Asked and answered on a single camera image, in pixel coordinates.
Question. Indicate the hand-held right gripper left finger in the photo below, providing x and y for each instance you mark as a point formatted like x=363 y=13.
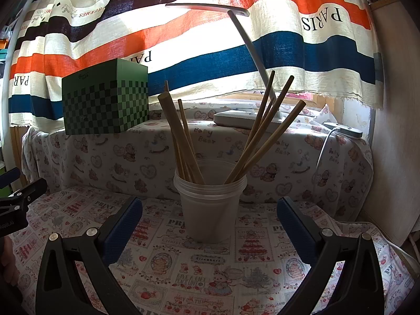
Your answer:
x=126 y=226

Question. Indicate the wooden frame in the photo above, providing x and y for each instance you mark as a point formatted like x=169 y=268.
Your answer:
x=16 y=151

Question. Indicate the thick wooden chopstick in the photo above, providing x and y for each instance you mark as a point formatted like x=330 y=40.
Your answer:
x=175 y=128

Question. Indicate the strawberry printed tablecloth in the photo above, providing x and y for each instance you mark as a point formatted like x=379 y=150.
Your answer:
x=213 y=269

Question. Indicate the white desk lamp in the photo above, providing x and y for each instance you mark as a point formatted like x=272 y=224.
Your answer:
x=236 y=118

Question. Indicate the translucent plastic cup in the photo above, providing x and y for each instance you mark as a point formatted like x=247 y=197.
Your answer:
x=210 y=216

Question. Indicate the green checkered box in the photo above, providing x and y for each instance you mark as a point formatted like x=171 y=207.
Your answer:
x=105 y=105

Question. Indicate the wooden window sill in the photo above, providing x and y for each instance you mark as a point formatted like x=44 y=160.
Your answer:
x=320 y=100

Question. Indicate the bear printed cloth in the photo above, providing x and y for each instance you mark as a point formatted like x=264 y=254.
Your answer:
x=131 y=157

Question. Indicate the white power strip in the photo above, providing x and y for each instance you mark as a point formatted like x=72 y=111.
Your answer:
x=344 y=130

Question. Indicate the person's left hand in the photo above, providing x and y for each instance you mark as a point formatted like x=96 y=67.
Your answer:
x=8 y=262

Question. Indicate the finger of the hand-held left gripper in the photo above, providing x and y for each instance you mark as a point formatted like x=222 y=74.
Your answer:
x=8 y=178
x=29 y=192

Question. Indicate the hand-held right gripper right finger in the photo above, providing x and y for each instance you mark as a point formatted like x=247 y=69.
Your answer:
x=293 y=229

